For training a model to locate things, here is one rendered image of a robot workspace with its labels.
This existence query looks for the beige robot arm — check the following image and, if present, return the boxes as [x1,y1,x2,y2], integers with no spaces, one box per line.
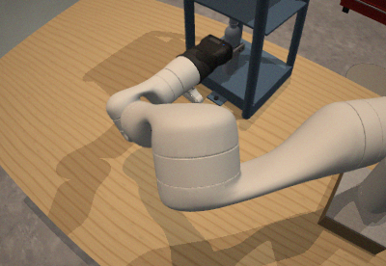
[106,68,386,214]

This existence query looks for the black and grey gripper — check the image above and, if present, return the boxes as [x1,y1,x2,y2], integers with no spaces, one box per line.
[164,34,245,103]

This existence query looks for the dark grey cylinder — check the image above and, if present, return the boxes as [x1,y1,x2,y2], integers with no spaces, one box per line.
[223,19,241,75]

